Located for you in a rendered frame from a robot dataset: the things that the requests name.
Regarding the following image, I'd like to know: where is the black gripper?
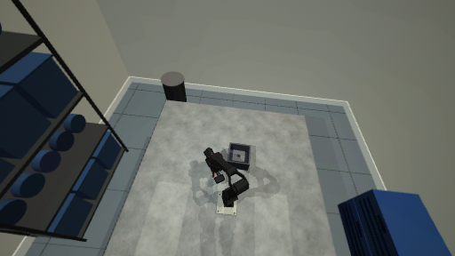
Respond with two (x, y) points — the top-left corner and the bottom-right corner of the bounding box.
(205, 158), (225, 184)

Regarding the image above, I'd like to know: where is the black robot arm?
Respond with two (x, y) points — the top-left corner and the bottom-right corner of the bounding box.
(204, 148), (249, 207)

